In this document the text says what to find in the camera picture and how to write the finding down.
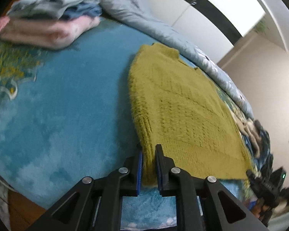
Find person right hand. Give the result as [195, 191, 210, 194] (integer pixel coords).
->
[250, 198, 269, 220]

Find orange wooden headboard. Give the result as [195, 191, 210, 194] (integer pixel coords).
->
[1, 0, 45, 230]

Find folded blue garment on stack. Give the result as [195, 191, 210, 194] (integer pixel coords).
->
[60, 2, 102, 20]

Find grey blue denim garment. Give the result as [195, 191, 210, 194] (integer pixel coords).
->
[241, 120, 274, 177]

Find beige fuzzy sweater yellow letters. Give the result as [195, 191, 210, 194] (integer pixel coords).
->
[231, 112, 262, 158]

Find floral teal plush blanket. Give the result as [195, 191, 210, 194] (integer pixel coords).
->
[0, 19, 156, 208]

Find olive green knit sweater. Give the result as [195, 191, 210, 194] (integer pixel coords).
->
[128, 43, 253, 187]

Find folded grey garment on stack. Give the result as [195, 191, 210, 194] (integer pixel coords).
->
[7, 0, 101, 19]

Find green plant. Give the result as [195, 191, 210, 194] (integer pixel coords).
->
[253, 17, 269, 35]

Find wooden door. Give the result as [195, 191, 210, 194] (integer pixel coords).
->
[217, 30, 257, 70]

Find white wardrobe black stripe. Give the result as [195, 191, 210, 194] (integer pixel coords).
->
[143, 0, 265, 63]

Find light blue floral quilt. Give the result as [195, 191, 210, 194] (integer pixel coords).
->
[100, 0, 254, 119]

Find folded pink garment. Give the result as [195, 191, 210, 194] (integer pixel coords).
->
[0, 15, 100, 49]

